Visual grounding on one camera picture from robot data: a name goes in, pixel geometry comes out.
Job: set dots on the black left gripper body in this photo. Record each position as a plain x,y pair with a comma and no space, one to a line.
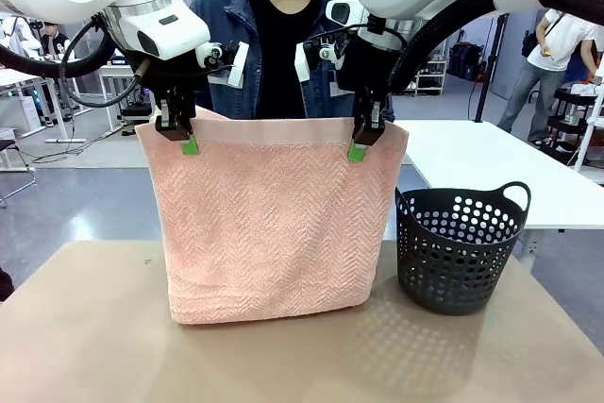
160,72

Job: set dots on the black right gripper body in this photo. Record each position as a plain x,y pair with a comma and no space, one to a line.
363,68

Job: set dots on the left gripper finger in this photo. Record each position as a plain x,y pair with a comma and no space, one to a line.
189,146
165,122

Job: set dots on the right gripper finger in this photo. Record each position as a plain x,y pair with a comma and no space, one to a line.
379,117
357,152

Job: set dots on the pink towel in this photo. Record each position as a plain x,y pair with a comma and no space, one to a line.
264,223

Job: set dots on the black perforated laundry basket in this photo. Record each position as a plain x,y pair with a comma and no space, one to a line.
453,307

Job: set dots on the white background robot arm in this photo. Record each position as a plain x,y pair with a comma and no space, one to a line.
21,44

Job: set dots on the black printed cap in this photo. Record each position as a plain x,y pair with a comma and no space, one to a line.
120,62

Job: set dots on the long white robot desk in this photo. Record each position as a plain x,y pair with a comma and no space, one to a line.
111,73

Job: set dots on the white shoe rack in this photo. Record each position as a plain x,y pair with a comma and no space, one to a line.
431,73

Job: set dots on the person in denim jacket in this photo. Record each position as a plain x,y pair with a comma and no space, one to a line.
283,68

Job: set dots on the white table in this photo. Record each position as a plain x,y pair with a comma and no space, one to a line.
472,157

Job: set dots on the black luggage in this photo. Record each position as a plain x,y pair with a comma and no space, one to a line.
464,61

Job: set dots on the person in varsity jacket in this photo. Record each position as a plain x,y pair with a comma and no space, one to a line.
54,42

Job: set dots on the black tripod stand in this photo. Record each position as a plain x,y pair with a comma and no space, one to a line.
488,72

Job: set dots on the black chair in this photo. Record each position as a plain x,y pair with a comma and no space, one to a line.
7,144

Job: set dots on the black utility cart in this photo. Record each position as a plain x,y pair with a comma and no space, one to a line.
573,97

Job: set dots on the person in white t-shirt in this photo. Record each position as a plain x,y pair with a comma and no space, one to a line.
561,39

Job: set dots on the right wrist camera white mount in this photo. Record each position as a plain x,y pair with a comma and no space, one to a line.
302,63

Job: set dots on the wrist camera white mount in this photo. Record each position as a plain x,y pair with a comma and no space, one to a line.
238,68
302,63

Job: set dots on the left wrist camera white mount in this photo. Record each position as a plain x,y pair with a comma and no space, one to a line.
238,68

